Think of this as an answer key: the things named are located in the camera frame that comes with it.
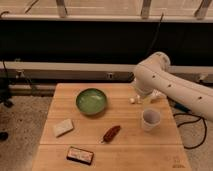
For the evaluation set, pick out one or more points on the white plastic cup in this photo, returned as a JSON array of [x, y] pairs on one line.
[[150, 118]]

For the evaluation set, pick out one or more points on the wooden table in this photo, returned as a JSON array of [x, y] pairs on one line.
[[132, 149]]

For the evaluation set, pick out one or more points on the white sponge block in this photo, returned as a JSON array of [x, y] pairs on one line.
[[63, 127]]

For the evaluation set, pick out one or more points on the green ceramic bowl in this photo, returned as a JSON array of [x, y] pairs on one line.
[[91, 101]]

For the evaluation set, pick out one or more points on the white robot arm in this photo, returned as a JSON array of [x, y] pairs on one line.
[[152, 74]]

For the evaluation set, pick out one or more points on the black chair base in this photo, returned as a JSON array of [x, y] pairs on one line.
[[5, 96]]

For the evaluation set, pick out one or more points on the translucent yellowish gripper tool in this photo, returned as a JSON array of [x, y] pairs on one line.
[[146, 100]]

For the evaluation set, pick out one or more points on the reddish brown sausage toy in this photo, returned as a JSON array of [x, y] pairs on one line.
[[111, 133]]

